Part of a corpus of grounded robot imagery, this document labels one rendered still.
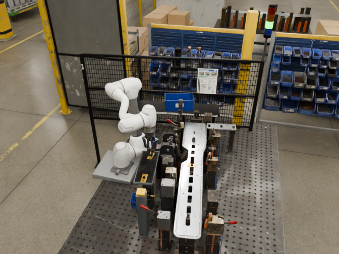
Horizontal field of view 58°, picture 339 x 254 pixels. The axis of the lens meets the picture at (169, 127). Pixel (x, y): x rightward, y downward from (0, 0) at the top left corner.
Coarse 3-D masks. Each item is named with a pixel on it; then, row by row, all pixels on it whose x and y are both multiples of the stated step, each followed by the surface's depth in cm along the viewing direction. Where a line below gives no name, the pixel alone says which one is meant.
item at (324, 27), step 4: (320, 20) 501; (324, 20) 501; (328, 20) 501; (320, 24) 489; (324, 24) 482; (328, 24) 482; (332, 24) 482; (336, 24) 482; (316, 28) 509; (320, 28) 486; (324, 28) 464; (328, 28) 464; (332, 28) 464; (336, 28) 464; (316, 32) 507; (320, 32) 484; (324, 32) 461; (328, 32) 447; (332, 32) 447; (336, 32) 447; (304, 72) 554
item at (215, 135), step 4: (212, 136) 286; (216, 136) 285; (220, 136) 286; (212, 140) 288; (216, 140) 288; (220, 140) 289; (212, 144) 291; (216, 144) 290; (216, 148) 294; (216, 152) 297; (216, 156) 299
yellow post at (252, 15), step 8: (248, 16) 286; (256, 16) 285; (248, 24) 290; (256, 24) 289; (248, 32) 294; (248, 40) 298; (248, 48) 303; (248, 56) 307; (248, 64) 312; (240, 72) 318; (248, 72) 316; (240, 88) 327; (240, 104) 338; (240, 112) 344; (232, 120) 360; (240, 120) 350; (240, 128) 356
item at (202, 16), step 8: (168, 0) 845; (176, 0) 840; (184, 0) 835; (192, 0) 830; (200, 0) 825; (208, 0) 820; (216, 0) 815; (224, 0) 818; (184, 8) 847; (192, 8) 842; (200, 8) 836; (208, 8) 831; (216, 8) 826; (192, 16) 853; (200, 16) 848; (208, 16) 843; (216, 16) 838; (200, 24) 860; (208, 24) 855
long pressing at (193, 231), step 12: (192, 132) 298; (204, 132) 298; (192, 144) 282; (204, 144) 282; (192, 156) 268; (180, 180) 242; (180, 192) 232; (192, 192) 232; (180, 204) 222; (192, 204) 222; (180, 216) 213; (192, 216) 213; (180, 228) 205; (192, 228) 205
